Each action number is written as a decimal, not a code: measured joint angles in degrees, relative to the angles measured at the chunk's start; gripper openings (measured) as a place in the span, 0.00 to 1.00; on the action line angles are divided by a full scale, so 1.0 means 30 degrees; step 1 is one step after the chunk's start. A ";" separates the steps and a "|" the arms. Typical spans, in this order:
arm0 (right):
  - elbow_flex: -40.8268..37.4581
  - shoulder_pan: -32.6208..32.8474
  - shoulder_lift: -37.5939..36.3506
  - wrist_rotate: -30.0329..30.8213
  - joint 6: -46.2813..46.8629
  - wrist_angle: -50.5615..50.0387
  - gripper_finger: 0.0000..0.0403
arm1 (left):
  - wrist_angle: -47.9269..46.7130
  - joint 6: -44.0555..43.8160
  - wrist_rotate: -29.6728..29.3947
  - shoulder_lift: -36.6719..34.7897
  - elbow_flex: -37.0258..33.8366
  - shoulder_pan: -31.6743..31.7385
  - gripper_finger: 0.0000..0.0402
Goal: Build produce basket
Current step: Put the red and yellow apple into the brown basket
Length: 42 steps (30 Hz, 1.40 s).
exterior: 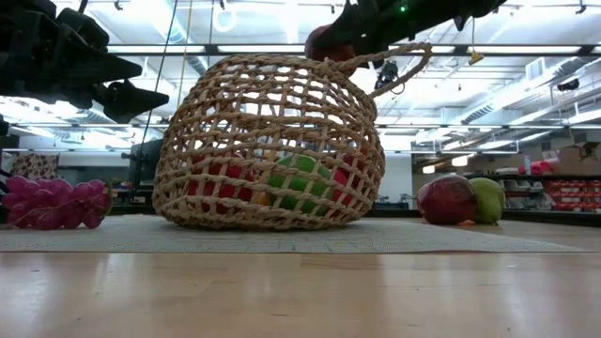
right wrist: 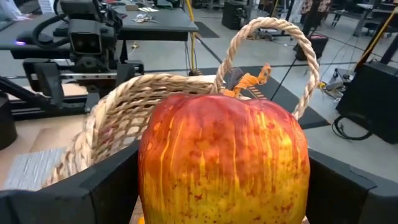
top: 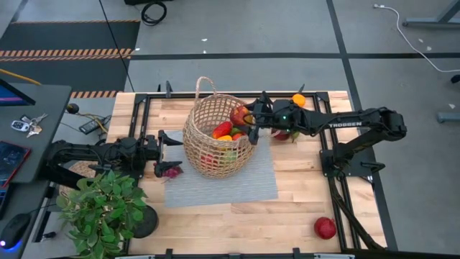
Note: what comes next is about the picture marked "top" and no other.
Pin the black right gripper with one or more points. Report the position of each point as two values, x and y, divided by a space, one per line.
284 115

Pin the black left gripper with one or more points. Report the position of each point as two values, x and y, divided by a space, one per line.
151 149

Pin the red yellow apple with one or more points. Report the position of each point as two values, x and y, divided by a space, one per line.
240 115

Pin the large crimson red fruit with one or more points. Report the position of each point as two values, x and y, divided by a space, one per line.
238 136

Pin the red yellow mango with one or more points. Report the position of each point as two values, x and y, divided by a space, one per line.
222 130

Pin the orange-red apple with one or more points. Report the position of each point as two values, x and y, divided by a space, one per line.
208 159

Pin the woven wicker basket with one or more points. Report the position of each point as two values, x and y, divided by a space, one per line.
217 174

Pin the dark red pomegranate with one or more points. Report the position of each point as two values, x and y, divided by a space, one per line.
325 228

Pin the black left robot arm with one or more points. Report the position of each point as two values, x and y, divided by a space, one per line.
79 151

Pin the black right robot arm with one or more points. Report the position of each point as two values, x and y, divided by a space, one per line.
345 124

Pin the purple grape bunch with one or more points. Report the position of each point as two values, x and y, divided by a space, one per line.
173 172

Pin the small red round fruit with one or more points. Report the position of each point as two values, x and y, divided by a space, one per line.
282 136

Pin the pale green fruit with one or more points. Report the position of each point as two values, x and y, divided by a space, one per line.
295 136

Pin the orange fruit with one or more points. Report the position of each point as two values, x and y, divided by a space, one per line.
299 100

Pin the grey woven placemat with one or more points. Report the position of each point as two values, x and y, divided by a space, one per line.
223 194

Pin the black plant pot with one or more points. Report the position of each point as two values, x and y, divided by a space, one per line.
147 224

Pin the black power adapter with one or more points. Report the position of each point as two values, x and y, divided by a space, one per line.
90 126

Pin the round woven coaster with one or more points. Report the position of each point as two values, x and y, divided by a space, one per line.
84 169

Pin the green leafy plant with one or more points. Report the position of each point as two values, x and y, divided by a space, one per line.
100 212

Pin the black round puck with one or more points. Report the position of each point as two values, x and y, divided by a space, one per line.
73 108

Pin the silver aluminium extrusion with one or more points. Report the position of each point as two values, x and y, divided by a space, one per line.
133 257
334 256

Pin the thin black pole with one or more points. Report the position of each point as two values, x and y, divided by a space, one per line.
115 43

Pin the grey office desk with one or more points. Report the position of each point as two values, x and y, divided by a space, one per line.
43 108

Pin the silver key bunch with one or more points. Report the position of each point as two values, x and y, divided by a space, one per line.
33 126

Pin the black car key fob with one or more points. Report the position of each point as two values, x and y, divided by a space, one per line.
18 125

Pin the black hazard-striped floor mat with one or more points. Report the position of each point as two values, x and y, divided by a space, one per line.
72 36

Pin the dark tablet red case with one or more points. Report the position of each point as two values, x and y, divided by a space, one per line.
10 160

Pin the dark computer monitor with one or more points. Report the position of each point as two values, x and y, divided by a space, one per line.
10 98

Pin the black computer mouse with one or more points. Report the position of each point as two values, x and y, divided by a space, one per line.
15 230

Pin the grey table leg base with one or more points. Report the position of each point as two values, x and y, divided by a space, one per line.
424 23
449 117

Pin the black caster wheel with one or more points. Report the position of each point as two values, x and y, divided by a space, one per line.
456 78

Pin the black aluminium table frame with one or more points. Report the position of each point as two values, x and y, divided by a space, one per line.
151 95

